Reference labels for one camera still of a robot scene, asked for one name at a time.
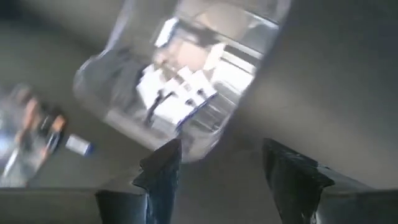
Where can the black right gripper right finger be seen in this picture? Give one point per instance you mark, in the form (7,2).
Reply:
(298,193)

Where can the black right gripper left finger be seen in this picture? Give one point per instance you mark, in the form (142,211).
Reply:
(155,193)

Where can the clear plastic bin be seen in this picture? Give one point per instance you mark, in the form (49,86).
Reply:
(109,87)
(18,149)

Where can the black copper battery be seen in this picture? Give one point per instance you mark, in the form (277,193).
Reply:
(56,130)
(29,118)

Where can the black table mat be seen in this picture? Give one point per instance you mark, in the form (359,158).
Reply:
(326,77)

